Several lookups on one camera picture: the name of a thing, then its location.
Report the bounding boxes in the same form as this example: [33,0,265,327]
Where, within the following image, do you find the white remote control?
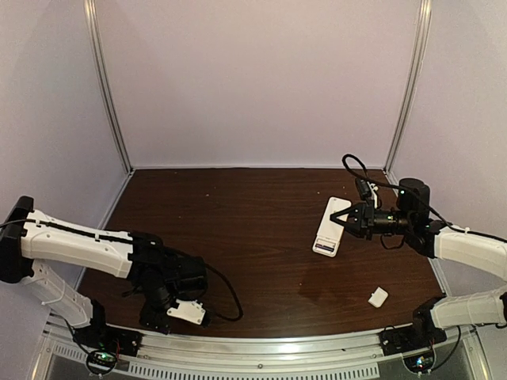
[312,197,352,257]

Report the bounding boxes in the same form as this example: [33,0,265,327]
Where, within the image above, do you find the white battery cover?
[368,287,389,308]

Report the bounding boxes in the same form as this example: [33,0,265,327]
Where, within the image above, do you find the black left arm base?
[74,325,142,357]

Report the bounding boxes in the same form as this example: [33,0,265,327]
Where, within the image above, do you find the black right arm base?
[378,324,447,356]

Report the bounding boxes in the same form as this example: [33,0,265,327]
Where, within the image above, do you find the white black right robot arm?
[329,178,506,333]

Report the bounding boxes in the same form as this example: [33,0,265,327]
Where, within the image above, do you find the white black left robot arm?
[1,196,208,334]

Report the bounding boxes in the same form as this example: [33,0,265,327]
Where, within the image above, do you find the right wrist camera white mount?
[355,178,382,209]

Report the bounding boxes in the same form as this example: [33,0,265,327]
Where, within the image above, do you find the black right camera cable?
[341,154,507,241]

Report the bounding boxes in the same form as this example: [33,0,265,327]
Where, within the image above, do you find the black camera cable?
[201,263,245,321]
[341,154,507,241]

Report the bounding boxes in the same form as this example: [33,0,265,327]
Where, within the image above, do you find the black left camera cable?
[201,263,245,321]

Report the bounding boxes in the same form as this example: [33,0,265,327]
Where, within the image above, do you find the front aluminium rail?
[39,312,488,379]

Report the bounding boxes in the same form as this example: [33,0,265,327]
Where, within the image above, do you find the right aluminium frame post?
[383,0,433,175]

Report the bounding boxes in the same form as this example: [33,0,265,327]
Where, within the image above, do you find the aluminium frame post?
[383,0,433,175]
[83,0,133,174]

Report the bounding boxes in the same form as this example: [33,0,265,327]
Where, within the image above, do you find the left aluminium frame post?
[83,0,133,174]

